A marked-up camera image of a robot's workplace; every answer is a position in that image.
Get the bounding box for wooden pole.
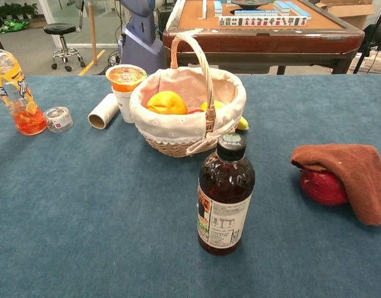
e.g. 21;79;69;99
87;0;99;66

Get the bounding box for wicker basket with cloth liner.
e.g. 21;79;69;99
129;33;248;158

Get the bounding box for standing mahjong tile row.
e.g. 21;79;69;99
218;16;308;27

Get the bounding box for blue backed mahjong tile row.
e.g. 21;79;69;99
234;9;280;17

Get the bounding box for black swivel stool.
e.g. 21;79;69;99
43;22;87;73

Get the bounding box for green potted plants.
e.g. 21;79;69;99
0;2;40;23

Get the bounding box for brown towel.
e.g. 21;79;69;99
290;143;381;227

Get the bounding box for red apple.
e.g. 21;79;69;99
300;169;349;207

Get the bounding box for cardboard box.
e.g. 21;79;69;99
314;0;378;31

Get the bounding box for dark tea bottle black cap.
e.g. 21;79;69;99
197;133;256;256

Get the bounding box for black round dish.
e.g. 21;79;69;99
230;0;271;9

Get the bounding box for black tripod stand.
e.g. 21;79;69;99
352;0;381;75

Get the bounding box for green bag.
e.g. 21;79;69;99
0;18;30;34

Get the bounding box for small clear plastic container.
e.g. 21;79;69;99
43;106;74;133

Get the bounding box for white lint roller roll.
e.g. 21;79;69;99
87;93;120;130

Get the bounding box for long blue mahjong tile wall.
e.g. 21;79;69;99
273;0;313;20

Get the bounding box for white plastic crate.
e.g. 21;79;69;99
347;50;381;75

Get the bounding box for orange drink plastic bottle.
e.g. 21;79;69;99
0;34;48;136

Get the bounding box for orange jelly cup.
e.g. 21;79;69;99
105;64;148;93

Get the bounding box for brown mahjong table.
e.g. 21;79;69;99
162;0;365;75

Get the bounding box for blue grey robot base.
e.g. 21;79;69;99
119;0;164;75

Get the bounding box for white paper cup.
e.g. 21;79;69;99
111;87;136;124

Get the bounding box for orange fruit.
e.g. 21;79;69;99
146;90;189;115

